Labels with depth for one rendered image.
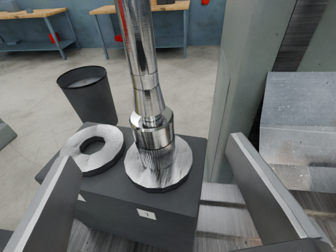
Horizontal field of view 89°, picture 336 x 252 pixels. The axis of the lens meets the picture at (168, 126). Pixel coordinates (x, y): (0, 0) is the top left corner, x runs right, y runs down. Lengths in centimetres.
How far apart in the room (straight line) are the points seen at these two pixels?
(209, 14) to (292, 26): 387
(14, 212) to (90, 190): 171
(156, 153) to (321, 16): 48
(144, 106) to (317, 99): 53
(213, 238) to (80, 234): 27
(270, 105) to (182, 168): 40
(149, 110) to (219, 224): 30
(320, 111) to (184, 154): 47
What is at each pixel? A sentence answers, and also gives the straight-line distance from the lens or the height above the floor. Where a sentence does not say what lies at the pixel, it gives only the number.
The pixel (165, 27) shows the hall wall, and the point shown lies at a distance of 445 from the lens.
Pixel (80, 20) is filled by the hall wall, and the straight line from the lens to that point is 511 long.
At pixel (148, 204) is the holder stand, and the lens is 21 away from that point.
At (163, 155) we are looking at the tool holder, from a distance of 19.
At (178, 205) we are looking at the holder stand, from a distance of 21.
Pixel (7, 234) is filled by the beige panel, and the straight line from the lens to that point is 183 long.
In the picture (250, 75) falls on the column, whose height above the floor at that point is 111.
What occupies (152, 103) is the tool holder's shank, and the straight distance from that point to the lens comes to 16.
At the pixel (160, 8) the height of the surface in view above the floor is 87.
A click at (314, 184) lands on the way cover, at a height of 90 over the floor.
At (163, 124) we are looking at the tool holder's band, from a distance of 17.
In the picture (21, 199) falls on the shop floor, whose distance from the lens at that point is 199.
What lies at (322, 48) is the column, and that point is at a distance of 59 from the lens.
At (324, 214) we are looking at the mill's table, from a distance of 51.
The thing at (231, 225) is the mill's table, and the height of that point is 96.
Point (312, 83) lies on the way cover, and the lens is 61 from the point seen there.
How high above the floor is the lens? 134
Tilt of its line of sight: 42 degrees down
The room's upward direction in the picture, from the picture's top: 5 degrees counter-clockwise
